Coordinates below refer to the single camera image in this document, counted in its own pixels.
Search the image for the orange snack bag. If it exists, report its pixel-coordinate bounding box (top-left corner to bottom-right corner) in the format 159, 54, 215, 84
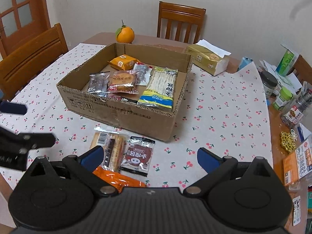
93, 166, 146, 193

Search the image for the green lid bottle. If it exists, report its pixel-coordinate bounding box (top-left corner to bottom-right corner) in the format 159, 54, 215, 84
272, 87, 293, 110

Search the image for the brown cardboard box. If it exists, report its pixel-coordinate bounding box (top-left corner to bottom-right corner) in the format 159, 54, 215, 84
57, 43, 192, 141

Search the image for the green white carton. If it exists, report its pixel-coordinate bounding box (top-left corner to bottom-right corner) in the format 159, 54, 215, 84
276, 44, 299, 77

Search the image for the orange fruit with leaf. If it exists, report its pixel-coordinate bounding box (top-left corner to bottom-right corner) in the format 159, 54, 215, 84
115, 21, 135, 44

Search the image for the pile of white papers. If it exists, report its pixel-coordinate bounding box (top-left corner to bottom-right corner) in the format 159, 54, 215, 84
259, 60, 302, 94

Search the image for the round biscuit clear packet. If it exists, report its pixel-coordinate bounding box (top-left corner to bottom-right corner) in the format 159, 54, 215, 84
107, 70, 138, 94

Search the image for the barcode brown cake packet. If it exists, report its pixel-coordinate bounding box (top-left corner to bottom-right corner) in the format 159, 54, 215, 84
90, 126, 129, 172

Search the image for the silver red snack packet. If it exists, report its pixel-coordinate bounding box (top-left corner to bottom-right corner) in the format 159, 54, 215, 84
133, 62, 153, 86

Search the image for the orange white medicine box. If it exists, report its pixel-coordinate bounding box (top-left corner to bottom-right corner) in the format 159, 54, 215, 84
283, 135, 311, 186

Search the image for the light blue small box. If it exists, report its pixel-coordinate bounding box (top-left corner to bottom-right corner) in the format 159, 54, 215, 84
238, 57, 253, 71

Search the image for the left wooden chair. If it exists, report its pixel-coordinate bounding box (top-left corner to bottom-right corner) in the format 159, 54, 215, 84
1, 23, 68, 100

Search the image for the far wooden chair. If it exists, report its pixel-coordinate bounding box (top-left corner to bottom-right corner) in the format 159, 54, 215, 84
157, 1, 206, 44

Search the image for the right wooden chair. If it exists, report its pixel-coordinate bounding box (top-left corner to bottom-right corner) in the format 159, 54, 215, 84
294, 54, 312, 84

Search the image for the dark clear snack packet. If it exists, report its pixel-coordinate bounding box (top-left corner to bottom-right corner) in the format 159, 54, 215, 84
87, 71, 110, 97

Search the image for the wooden glass door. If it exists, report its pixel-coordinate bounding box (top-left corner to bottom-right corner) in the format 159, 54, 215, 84
1, 0, 51, 58

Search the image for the cherry print tablecloth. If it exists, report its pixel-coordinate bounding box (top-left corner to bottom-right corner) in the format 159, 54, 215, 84
1, 44, 273, 189

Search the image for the red pig snack packet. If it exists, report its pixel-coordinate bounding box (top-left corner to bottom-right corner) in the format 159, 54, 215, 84
120, 136, 155, 177

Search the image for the black lid jar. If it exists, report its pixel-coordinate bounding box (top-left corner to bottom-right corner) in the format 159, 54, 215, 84
260, 71, 278, 98

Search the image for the gold snowflake ornament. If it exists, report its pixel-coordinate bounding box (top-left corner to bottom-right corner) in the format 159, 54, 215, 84
280, 132, 297, 153

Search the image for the gold tissue pack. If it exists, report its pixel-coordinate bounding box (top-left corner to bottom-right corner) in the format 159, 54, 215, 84
186, 39, 231, 76

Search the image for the yellow orange snack packet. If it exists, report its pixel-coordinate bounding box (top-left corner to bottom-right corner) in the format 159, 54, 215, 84
108, 54, 139, 70

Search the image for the wooden chair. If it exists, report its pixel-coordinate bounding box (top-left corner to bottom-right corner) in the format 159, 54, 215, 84
157, 1, 206, 44
294, 54, 312, 84
1, 23, 68, 100

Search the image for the long beige strip snack bag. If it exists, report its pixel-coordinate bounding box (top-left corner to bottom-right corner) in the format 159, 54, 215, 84
137, 66, 178, 111

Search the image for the clear pen holder jar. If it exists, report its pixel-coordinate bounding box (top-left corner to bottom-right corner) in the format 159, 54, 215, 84
280, 81, 311, 128

